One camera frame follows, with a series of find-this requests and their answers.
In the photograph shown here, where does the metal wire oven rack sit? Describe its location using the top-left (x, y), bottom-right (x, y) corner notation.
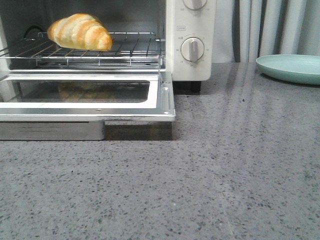
top-left (0, 32), bottom-right (166, 69)

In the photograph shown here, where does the oven door handle bar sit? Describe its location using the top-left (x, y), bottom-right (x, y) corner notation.
top-left (0, 121), bottom-right (105, 141)

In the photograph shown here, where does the lower oven timer knob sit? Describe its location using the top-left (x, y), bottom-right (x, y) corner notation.
top-left (181, 37), bottom-right (205, 63)

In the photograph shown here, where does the oven glass door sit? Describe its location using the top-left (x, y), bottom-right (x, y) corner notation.
top-left (0, 71), bottom-right (176, 122)

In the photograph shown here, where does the grey curtain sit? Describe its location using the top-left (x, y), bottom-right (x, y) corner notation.
top-left (212, 0), bottom-right (320, 63)

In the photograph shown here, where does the golden croissant bread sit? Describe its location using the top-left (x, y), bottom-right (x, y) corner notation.
top-left (47, 13), bottom-right (113, 51)

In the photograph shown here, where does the upper oven temperature knob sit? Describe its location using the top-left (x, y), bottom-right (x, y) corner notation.
top-left (183, 0), bottom-right (207, 11)

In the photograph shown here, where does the light green plate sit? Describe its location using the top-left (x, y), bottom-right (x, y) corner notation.
top-left (256, 54), bottom-right (320, 85)

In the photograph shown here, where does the white toaster oven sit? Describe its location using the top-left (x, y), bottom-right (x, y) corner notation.
top-left (0, 0), bottom-right (216, 93)

